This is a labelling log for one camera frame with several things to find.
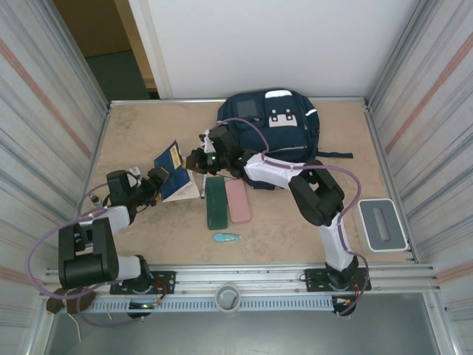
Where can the navy blue backpack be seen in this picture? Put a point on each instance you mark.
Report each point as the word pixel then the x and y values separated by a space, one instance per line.
pixel 288 137

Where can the teal correction tape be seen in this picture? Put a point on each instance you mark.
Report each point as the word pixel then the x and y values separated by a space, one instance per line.
pixel 226 237

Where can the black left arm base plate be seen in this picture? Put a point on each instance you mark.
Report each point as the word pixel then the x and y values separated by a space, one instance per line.
pixel 162 283

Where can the brown cloth bundle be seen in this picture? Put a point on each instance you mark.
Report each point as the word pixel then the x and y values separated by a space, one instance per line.
pixel 59 301

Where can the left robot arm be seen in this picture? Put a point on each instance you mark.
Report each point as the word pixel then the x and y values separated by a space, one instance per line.
pixel 92 259

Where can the white marker with blue cap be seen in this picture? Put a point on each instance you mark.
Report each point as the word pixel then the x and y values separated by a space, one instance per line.
pixel 203 186

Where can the pink pencil case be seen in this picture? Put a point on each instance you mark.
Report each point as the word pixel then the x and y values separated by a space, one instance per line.
pixel 238 201

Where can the thin aluminium table edge rail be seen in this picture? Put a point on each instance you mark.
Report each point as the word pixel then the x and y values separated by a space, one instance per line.
pixel 166 100

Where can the small circuit board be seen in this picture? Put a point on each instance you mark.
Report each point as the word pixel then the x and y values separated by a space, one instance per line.
pixel 144 305

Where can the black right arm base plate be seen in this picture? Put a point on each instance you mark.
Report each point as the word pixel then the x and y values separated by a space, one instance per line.
pixel 318 281

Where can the blue notebook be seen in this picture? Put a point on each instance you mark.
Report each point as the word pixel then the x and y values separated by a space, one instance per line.
pixel 177 185

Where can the white door frame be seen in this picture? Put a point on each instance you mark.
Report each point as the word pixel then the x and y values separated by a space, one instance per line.
pixel 151 55

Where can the grey round cup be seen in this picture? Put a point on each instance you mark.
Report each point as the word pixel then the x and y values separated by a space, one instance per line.
pixel 221 296

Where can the wide aluminium mounting rail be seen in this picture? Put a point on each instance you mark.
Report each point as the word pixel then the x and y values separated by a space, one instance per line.
pixel 240 275

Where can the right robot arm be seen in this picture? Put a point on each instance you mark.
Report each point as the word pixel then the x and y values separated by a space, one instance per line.
pixel 273 174

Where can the green pencil case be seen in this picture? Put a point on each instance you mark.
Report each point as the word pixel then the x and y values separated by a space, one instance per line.
pixel 217 203

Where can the translucent corrugated side panel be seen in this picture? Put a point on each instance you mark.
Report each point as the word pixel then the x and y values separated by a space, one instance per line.
pixel 37 148
pixel 436 148

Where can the grey and white scale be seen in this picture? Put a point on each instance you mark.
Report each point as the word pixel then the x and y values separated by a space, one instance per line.
pixel 380 222

